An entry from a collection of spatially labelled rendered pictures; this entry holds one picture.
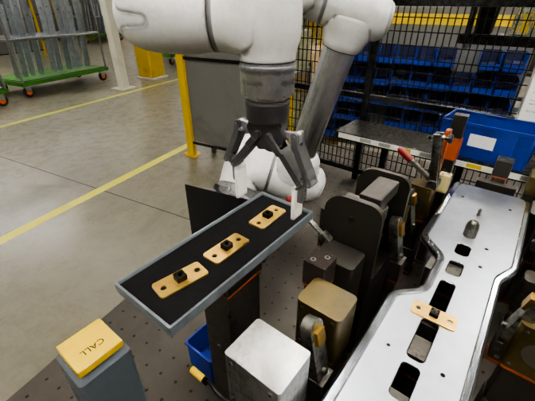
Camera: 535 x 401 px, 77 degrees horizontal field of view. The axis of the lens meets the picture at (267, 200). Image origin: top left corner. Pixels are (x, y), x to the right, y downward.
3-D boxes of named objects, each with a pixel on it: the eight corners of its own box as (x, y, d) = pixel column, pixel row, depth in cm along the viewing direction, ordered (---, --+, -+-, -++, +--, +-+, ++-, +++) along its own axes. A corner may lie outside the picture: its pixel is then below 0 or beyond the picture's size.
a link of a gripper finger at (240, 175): (236, 168, 66) (233, 167, 66) (238, 198, 70) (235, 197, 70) (246, 162, 68) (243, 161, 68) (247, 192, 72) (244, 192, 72)
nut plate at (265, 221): (263, 230, 65) (263, 224, 64) (247, 223, 67) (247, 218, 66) (287, 211, 71) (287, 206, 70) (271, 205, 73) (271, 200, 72)
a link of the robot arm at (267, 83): (274, 67, 48) (274, 109, 51) (306, 60, 54) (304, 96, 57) (227, 61, 53) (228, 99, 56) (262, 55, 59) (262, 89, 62)
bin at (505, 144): (522, 172, 116) (538, 136, 109) (433, 149, 134) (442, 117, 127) (532, 157, 126) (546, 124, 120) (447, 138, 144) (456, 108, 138)
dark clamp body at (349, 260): (332, 383, 86) (352, 272, 66) (294, 357, 92) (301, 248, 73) (345, 362, 91) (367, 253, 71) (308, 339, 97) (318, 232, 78)
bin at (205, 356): (213, 385, 85) (210, 364, 81) (188, 363, 91) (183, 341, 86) (242, 354, 93) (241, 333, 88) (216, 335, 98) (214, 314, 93)
